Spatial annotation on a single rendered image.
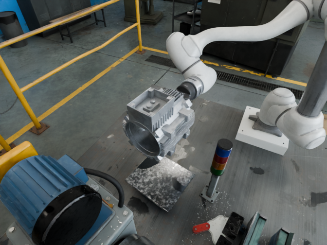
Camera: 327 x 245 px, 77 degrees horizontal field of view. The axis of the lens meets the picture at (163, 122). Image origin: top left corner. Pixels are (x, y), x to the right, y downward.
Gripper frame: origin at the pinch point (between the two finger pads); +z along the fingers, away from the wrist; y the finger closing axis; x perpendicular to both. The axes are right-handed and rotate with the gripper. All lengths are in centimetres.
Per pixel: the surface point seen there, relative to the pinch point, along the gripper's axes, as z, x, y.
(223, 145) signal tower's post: -15.0, 13.8, 21.6
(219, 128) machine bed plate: -70, 49, 5
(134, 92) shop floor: -154, 119, -154
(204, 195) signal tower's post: -18, 55, 20
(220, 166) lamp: -14.9, 25.4, 23.3
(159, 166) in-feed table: -11.7, 44.2, -5.4
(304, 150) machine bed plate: -83, 48, 58
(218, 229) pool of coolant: -8, 57, 33
